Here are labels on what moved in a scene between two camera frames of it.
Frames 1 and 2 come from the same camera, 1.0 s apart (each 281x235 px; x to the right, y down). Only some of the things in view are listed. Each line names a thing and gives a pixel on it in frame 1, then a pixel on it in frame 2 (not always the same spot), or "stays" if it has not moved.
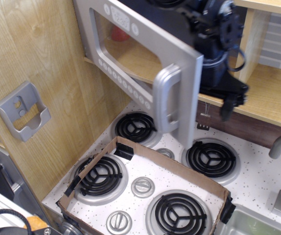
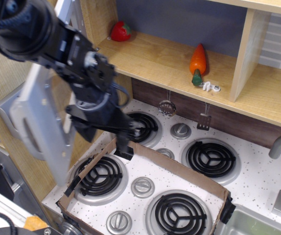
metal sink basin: (248, 221) stays
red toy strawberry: (118, 35) stays
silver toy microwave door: (177, 94) to (45, 103)
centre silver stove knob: (142, 187) stays
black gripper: (216, 82) to (101, 109)
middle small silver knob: (166, 152) stays
